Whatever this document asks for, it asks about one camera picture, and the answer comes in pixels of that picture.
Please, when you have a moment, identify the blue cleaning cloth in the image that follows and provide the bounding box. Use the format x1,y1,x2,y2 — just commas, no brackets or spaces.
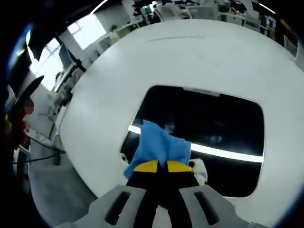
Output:
123,119,193,179

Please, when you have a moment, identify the open silver laptop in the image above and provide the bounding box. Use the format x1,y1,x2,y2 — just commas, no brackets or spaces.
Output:
57,43,73,68

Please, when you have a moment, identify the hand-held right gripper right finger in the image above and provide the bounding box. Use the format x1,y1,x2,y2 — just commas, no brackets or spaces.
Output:
166,160,272,228

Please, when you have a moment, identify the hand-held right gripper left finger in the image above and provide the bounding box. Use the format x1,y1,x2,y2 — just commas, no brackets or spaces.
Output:
54,159,160,228

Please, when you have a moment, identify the black cable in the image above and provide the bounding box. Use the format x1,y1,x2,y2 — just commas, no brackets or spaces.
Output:
22,132,67,164

